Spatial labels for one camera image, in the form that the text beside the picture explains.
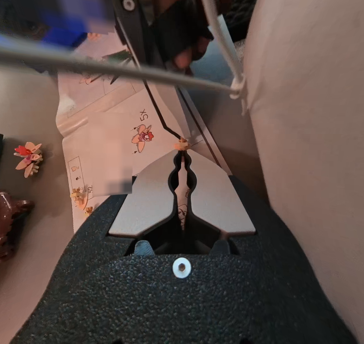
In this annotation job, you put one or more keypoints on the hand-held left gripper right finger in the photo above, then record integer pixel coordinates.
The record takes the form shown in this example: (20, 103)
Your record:
(221, 207)

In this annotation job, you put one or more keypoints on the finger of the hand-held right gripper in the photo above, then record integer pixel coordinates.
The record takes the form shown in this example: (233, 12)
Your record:
(170, 110)

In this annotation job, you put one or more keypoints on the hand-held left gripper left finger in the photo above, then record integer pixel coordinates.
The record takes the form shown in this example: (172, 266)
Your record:
(145, 204)

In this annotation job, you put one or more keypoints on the small tan brick plate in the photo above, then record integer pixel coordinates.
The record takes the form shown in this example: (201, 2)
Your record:
(182, 147)

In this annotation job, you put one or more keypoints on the beige desk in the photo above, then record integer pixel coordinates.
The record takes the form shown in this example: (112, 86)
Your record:
(42, 235)

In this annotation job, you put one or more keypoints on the person's right hand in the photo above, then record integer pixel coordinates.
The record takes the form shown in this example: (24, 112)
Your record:
(187, 58)

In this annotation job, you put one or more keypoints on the brick instruction booklet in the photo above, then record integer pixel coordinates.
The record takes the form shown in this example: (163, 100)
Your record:
(122, 99)

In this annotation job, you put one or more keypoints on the pink petal gold brick piece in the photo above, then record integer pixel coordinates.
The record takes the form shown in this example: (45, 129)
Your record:
(89, 210)
(82, 203)

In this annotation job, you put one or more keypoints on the blue container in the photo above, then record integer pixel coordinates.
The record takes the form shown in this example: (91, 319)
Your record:
(62, 33)

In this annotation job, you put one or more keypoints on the black mesh office chair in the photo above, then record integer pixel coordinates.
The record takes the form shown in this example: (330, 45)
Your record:
(244, 8)

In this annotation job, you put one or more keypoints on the pink brick flower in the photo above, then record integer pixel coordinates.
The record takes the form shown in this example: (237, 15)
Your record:
(28, 161)

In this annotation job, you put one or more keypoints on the person's beige sweatshirt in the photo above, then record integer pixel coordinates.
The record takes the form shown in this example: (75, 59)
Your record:
(312, 122)

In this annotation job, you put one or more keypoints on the brown brick model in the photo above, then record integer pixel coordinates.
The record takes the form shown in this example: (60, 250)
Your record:
(11, 221)

